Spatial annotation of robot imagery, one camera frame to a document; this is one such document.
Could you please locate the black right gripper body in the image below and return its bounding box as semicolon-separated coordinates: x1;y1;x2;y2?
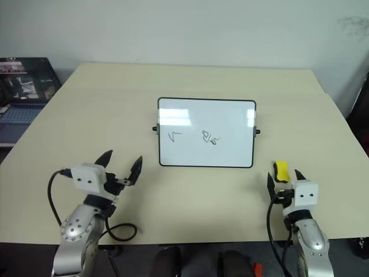
273;188;295;207

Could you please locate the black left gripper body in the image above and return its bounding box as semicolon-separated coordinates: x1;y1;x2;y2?
103;171;129;200

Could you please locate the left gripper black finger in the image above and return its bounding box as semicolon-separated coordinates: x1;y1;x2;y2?
127;155;144;187
95;149;114;169

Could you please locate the yellow and black eraser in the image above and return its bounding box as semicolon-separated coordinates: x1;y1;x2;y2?
272;160;291;184

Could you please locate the small black-framed whiteboard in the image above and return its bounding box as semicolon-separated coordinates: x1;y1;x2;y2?
152;97;262;169

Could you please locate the dark rounded shape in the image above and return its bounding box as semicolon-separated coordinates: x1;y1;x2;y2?
221;249;255;277
152;245;182;277

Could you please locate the dark object with white marks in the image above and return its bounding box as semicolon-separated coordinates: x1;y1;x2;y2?
349;235;369;260

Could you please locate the open laptop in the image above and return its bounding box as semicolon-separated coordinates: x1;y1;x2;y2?
0;57;63;148

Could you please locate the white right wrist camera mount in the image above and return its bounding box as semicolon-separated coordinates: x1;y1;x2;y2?
282;179;319;218

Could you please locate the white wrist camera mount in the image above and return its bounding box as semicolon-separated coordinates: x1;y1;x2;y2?
70;163;121;203
282;179;319;218

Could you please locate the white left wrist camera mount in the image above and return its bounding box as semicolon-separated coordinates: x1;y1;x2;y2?
70;163;121;203

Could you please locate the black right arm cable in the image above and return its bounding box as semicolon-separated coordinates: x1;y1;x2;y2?
266;199;292;277

